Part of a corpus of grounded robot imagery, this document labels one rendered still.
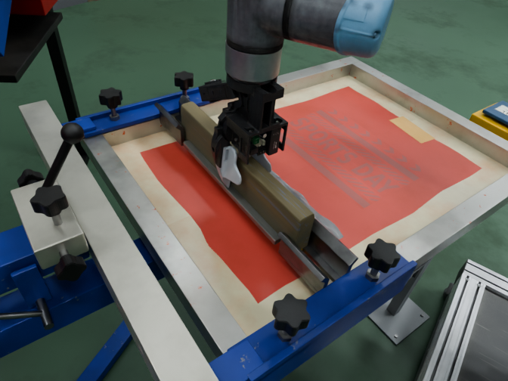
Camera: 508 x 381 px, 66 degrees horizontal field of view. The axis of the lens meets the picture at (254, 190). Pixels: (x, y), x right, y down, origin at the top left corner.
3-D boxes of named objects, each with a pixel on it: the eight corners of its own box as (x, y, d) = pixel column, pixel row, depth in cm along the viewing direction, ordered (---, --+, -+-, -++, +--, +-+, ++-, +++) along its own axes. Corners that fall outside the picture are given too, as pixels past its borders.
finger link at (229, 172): (228, 207, 64) (240, 160, 59) (210, 186, 68) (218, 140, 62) (244, 202, 66) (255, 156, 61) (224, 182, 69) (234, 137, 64)
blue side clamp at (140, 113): (206, 110, 97) (206, 84, 92) (217, 120, 94) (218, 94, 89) (82, 146, 82) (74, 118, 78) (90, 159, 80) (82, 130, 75)
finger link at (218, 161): (212, 169, 63) (221, 121, 58) (207, 164, 64) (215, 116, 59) (236, 164, 66) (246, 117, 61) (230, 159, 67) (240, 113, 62)
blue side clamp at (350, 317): (378, 268, 65) (391, 240, 60) (402, 290, 62) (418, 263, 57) (224, 370, 51) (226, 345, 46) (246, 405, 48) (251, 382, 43)
